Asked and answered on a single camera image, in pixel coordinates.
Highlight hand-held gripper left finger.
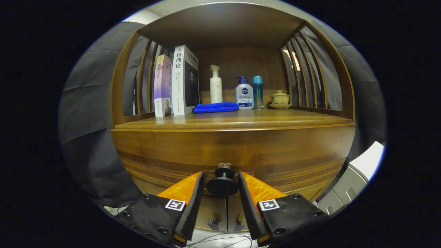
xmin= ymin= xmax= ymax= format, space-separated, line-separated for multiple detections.
xmin=115 ymin=171 xmax=205 ymax=247

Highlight wooden drawer with black knob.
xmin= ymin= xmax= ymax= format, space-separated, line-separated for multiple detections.
xmin=111 ymin=124 xmax=356 ymax=204

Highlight white side furniture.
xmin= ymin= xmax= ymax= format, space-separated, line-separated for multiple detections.
xmin=315 ymin=141 xmax=386 ymax=216

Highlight teal glass bottle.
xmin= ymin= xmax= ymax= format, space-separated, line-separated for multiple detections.
xmin=252 ymin=75 xmax=264 ymax=110

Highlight black floor cables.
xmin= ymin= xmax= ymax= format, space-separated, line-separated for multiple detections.
xmin=186 ymin=232 xmax=259 ymax=248

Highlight wooden countertop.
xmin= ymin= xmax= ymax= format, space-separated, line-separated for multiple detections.
xmin=115 ymin=107 xmax=353 ymax=132

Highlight yellow lidded teacup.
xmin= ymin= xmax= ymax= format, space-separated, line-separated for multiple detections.
xmin=270 ymin=90 xmax=290 ymax=105

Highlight wooden cabinet door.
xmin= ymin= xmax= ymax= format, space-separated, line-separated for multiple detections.
xmin=227 ymin=196 xmax=250 ymax=232
xmin=195 ymin=196 xmax=228 ymax=232

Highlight purple book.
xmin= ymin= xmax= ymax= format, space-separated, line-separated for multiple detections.
xmin=153 ymin=54 xmax=173 ymax=118

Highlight blue folded cloth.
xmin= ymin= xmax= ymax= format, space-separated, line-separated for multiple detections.
xmin=193 ymin=102 xmax=239 ymax=114

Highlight brown wooden cabinet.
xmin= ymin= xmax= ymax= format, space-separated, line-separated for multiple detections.
xmin=110 ymin=2 xmax=357 ymax=233

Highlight thick white book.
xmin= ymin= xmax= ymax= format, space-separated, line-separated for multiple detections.
xmin=171 ymin=45 xmax=200 ymax=116

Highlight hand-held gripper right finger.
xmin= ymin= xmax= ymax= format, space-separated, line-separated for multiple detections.
xmin=238 ymin=170 xmax=329 ymax=247

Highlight white bottle with blue pump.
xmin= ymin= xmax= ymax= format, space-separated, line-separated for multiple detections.
xmin=235 ymin=76 xmax=254 ymax=110

